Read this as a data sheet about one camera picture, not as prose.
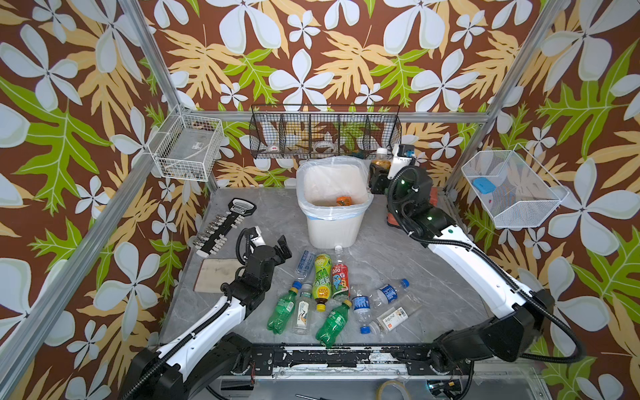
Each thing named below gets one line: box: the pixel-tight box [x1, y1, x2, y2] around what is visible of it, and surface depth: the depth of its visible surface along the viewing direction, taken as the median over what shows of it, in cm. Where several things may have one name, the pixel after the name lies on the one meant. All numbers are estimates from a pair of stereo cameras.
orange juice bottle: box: [335, 195, 353, 206], surface depth 101 cm
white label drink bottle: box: [292, 283, 315, 336], surface depth 81 cm
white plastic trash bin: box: [296, 155, 374, 250], surface depth 92 cm
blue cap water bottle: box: [369, 278, 410, 308], surface depth 86 cm
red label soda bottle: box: [331, 245, 350, 300], surface depth 87 cm
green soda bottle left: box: [266, 280, 303, 335], surface depth 82 cm
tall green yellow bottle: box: [312, 253, 333, 313], surface depth 86 cm
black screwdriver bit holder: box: [192, 197, 257, 258], surface depth 107 cm
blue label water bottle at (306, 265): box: [295, 250, 317, 281], surface depth 92 cm
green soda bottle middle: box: [315, 299, 353, 350], surface depth 79 cm
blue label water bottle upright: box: [351, 286, 371, 335], surface depth 82 cm
